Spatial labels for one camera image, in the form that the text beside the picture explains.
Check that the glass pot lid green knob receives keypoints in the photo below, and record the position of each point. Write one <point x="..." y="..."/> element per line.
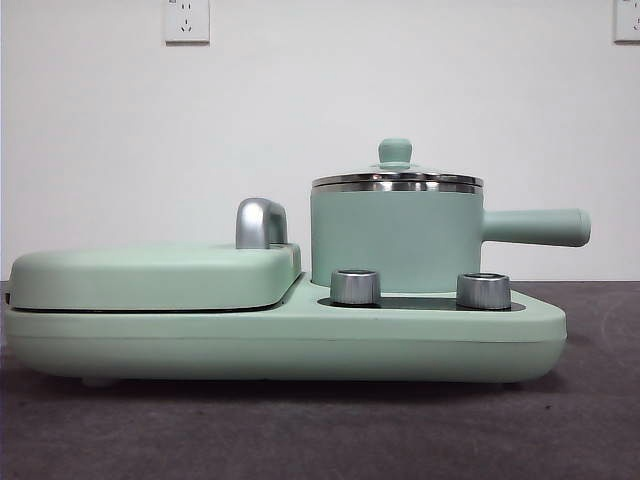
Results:
<point x="395" y="151"/>

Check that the silver control knob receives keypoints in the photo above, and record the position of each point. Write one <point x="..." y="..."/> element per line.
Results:
<point x="483" y="291"/>
<point x="355" y="288"/>

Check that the green breakfast machine base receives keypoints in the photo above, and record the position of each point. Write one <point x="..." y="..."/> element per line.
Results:
<point x="300" y="342"/>

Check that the white wall socket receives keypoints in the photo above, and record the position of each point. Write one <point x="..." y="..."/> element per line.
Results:
<point x="187" y="22"/>
<point x="629" y="20"/>

